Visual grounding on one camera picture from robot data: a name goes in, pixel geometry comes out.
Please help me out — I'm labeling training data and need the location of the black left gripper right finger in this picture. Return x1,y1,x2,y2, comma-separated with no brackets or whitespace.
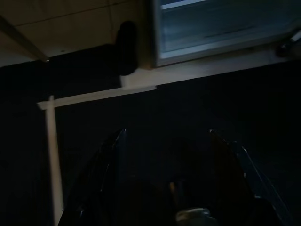
209,129,292,226

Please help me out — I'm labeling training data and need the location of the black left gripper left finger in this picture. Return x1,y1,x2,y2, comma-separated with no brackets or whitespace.
58,128,127,226

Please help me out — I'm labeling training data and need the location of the grey two-door fridge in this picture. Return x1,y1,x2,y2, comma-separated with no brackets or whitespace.
150,0,301,69

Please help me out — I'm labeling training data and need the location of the black shoe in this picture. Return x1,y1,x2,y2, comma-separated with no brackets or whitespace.
114,20,138,76

